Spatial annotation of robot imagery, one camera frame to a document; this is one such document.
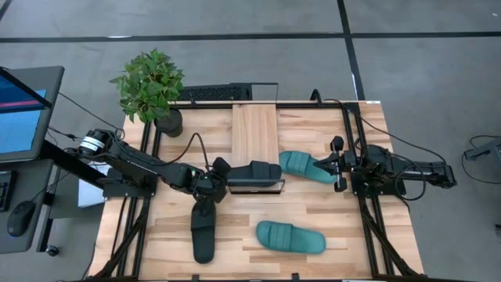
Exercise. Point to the green leafy plant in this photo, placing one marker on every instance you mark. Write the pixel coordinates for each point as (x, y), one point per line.
(148, 84)

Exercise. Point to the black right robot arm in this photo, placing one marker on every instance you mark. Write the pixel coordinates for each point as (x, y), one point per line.
(415, 170)

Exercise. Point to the computer monitor with blue screen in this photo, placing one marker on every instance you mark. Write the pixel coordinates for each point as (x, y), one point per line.
(23, 129)

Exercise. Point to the grey desk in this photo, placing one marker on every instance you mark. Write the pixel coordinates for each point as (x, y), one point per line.
(35, 184)

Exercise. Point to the black stand beam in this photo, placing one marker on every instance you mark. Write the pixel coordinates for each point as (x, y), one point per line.
(70, 162)

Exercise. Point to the grey stand foot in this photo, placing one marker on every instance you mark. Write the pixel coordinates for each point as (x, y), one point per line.
(487, 150)

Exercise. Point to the black frame wooden board shelf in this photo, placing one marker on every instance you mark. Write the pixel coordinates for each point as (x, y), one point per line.
(254, 133)

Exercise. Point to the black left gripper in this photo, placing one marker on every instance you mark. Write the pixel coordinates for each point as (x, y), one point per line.
(217, 184)

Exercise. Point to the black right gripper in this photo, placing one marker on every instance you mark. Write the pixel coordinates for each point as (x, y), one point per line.
(344, 162)

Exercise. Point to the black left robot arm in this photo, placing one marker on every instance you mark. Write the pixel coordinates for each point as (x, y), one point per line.
(137, 164)

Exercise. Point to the black computer keyboard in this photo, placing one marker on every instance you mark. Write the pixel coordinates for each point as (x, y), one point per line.
(6, 190)

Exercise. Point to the black rubber slide sandal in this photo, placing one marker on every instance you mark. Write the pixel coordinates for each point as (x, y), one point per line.
(203, 239)
(258, 172)

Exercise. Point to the black caster wheel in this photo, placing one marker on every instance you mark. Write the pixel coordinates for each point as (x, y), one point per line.
(52, 250)

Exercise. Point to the black plant pot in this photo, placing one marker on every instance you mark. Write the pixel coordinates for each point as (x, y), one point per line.
(170, 125)

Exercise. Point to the black computer mouse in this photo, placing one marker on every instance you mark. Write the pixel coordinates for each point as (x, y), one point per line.
(20, 218)

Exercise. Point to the teal rubber slide sandal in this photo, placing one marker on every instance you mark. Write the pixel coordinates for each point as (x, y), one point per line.
(297, 164)
(289, 237)

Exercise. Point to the black aluminium table frame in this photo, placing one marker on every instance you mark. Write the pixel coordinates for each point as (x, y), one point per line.
(297, 105)

